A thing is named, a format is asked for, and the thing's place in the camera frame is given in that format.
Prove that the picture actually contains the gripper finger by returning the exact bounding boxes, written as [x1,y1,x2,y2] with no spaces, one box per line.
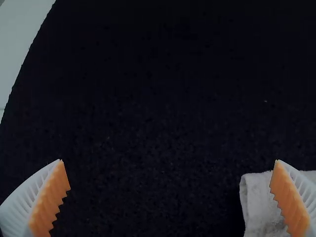
[269,159,316,237]
[0,159,72,237]

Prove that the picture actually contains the pale towel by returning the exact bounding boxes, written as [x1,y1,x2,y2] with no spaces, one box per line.
[238,169,316,237]

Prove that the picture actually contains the black mat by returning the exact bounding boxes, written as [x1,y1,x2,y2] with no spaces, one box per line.
[0,0,316,237]

